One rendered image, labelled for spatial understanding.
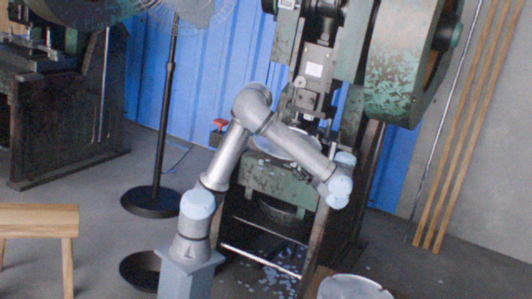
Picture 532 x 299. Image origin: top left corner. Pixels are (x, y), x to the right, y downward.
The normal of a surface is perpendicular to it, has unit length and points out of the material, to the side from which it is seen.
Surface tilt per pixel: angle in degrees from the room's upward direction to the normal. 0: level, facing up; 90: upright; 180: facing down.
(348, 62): 90
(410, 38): 92
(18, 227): 0
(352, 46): 90
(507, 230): 90
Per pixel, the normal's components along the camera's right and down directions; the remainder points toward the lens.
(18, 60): -0.46, 0.24
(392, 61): -0.46, 0.46
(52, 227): 0.18, -0.92
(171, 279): -0.66, 0.15
